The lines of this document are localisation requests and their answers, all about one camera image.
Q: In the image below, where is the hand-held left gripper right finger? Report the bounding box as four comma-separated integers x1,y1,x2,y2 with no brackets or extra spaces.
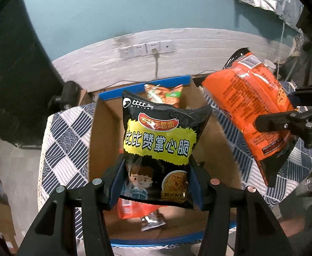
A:
188,159,295,256

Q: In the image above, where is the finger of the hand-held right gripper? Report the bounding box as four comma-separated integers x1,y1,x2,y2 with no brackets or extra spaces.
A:
289,85,312,109
254,110,312,134

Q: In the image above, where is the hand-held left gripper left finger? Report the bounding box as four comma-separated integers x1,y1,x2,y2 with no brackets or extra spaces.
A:
17,156,127,256

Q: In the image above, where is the large orange-red snack packet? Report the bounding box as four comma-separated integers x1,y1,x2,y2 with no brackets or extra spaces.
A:
117,197,160,220

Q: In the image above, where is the blue cardboard box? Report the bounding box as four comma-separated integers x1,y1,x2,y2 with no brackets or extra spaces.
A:
88,75,249,248

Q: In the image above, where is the orange black snack packet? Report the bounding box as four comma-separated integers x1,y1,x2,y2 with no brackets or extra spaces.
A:
201,47,301,188

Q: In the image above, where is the silver foil snack packet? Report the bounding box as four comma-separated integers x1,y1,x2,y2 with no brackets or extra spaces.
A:
140,210,167,232

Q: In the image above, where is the black yellow snack packet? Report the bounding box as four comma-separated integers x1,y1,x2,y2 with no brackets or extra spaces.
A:
120,90,213,211

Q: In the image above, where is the orange green snack packet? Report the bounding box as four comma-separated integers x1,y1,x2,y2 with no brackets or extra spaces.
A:
144,83,184,109

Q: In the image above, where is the navy white patterned blanket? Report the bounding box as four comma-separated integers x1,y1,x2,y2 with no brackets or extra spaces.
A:
37,81,312,243

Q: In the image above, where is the black round object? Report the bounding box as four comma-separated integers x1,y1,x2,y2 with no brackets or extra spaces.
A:
48,81,82,110

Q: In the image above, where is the brown cardboard piece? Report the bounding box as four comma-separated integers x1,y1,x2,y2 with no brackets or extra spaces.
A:
0,136,21,249

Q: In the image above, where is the dark hanging curtain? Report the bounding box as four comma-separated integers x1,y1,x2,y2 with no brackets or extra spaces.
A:
0,0,66,148

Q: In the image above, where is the grey plug cable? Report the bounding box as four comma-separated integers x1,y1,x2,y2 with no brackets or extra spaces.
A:
152,48,161,82

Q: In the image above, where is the white wall socket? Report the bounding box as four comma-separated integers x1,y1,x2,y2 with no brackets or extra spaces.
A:
147,42,161,54
133,43,148,57
160,40,174,52
119,45,134,59

